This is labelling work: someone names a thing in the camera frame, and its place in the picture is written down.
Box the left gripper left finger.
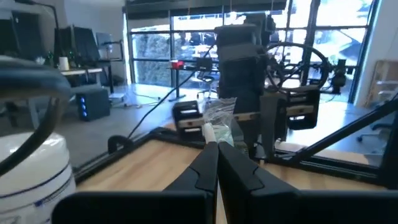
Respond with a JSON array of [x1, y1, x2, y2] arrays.
[[52, 141, 219, 224]]

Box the black monitor pair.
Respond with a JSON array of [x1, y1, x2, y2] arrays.
[[53, 24, 103, 65]]

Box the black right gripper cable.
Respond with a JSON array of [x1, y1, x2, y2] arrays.
[[265, 41, 331, 95]]

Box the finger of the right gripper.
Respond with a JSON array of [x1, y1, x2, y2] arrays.
[[260, 93, 289, 156]]

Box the computer tower blue lights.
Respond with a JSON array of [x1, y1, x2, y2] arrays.
[[75, 88, 111, 123]]

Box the black desk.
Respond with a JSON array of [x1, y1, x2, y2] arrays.
[[167, 64, 218, 103]]

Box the white desk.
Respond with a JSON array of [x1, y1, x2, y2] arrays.
[[27, 67, 104, 125]]

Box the long black right arm cable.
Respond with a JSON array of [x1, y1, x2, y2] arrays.
[[126, 42, 220, 140]]

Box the white wipes canister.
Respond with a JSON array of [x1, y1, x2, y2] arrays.
[[0, 133, 78, 224]]

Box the white paper roll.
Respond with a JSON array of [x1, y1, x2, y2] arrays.
[[58, 56, 70, 72]]

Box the green toothbrush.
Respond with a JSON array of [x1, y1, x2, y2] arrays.
[[201, 96, 238, 147]]

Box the black aluminium table frame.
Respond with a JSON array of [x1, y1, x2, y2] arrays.
[[73, 96, 398, 191]]

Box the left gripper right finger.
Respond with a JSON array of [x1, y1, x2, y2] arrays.
[[218, 141, 398, 224]]

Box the blue office chair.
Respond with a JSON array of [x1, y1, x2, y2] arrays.
[[195, 57, 220, 100]]

